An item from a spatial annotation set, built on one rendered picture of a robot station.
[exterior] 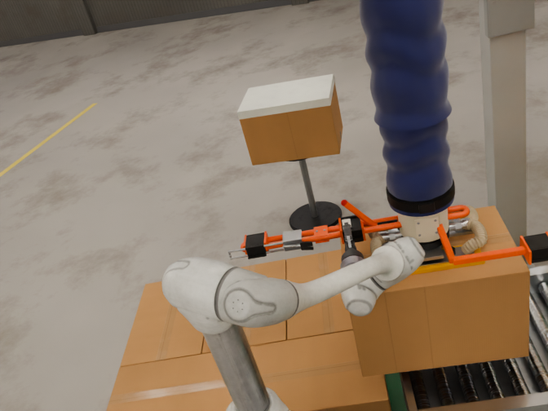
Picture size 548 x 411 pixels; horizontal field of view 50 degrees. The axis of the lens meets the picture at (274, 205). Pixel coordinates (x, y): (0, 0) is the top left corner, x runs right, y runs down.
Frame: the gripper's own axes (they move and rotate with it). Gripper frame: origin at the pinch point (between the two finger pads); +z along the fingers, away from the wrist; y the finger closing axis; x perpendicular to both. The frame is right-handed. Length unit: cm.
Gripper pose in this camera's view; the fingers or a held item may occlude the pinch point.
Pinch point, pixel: (347, 229)
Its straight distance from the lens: 209.7
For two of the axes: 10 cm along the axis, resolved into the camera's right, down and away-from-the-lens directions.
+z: 0.2, -5.3, 8.5
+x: 9.7, -1.8, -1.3
